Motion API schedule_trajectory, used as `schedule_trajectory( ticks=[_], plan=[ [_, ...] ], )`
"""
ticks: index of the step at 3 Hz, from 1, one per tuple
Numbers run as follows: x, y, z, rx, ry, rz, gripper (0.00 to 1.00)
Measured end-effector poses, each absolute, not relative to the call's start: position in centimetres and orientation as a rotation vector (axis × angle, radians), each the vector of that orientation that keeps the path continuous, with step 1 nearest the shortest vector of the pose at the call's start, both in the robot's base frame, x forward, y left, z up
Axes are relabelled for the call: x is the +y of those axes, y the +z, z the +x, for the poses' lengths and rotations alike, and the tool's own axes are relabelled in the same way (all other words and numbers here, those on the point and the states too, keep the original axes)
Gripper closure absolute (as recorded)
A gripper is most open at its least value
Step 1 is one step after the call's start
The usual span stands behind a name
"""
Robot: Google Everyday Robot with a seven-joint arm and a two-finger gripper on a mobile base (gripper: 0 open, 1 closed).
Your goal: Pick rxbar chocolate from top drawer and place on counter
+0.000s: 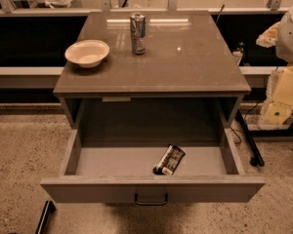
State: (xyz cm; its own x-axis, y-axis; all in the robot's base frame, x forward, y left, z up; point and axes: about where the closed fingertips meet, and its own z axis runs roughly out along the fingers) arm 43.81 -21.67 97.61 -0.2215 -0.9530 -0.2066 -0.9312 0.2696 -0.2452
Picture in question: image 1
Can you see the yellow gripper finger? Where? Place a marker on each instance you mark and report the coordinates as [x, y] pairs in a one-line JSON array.
[[268, 38], [278, 105]]

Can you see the grey cabinet with countertop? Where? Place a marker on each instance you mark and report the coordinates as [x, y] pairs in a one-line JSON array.
[[186, 56]]

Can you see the black drawer handle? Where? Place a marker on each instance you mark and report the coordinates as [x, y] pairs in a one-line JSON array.
[[150, 201]]

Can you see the black metal leg right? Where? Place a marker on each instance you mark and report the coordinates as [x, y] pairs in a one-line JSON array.
[[256, 159]]

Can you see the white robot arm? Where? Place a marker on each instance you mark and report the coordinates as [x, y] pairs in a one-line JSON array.
[[284, 40]]

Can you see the small bottle behind cabinet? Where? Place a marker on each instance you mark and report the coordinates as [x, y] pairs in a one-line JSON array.
[[238, 53]]

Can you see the white ceramic bowl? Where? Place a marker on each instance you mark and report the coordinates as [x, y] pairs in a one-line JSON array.
[[87, 53]]

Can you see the black bar on floor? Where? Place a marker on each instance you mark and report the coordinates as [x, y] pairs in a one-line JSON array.
[[48, 210]]

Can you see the open grey top drawer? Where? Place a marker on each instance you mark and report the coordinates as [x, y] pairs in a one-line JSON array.
[[207, 173]]

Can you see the black rxbar chocolate wrapper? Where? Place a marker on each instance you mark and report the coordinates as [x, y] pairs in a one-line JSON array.
[[170, 160]]

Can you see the tall silver drink can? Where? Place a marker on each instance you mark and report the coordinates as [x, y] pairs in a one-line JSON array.
[[138, 32]]

